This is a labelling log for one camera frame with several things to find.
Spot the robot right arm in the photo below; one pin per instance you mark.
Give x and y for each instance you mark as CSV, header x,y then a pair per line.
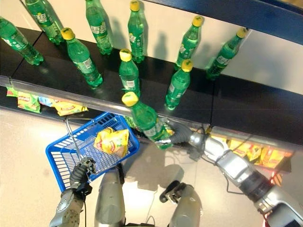
x,y
239,165

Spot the robot left leg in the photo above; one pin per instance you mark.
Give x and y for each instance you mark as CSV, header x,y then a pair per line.
x,y
110,198

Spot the blue shelf edge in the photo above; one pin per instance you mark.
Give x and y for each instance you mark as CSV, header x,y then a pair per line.
x,y
248,14

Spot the blue plastic shopping basket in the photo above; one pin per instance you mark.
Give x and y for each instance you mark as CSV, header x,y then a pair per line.
x,y
64,153

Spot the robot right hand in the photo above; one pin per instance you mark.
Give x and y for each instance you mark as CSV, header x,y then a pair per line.
x,y
181,133

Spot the green yellow snack bag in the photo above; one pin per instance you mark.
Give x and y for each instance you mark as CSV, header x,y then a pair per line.
x,y
28,101

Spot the black shelf board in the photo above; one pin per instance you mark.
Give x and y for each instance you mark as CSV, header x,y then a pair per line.
x,y
248,101
6,102

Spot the robot leg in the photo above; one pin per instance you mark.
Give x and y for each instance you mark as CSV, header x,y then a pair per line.
x,y
110,198
185,205

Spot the green soda bottle yellow cap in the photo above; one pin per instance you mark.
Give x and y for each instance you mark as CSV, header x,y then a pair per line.
x,y
129,75
223,58
81,60
188,45
177,86
146,119
136,35

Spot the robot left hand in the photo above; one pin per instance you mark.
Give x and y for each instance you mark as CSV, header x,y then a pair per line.
x,y
78,175

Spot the robot right leg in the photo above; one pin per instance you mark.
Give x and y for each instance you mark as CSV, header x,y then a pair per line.
x,y
185,205

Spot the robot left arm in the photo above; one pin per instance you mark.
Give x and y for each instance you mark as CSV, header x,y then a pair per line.
x,y
67,209

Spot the blue snack bag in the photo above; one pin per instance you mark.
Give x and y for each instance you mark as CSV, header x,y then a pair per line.
x,y
45,101

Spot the black lower shelf board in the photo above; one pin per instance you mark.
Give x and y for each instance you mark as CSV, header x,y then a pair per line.
x,y
6,102

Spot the red green snack bag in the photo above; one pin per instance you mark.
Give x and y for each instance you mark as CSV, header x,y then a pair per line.
x,y
10,91

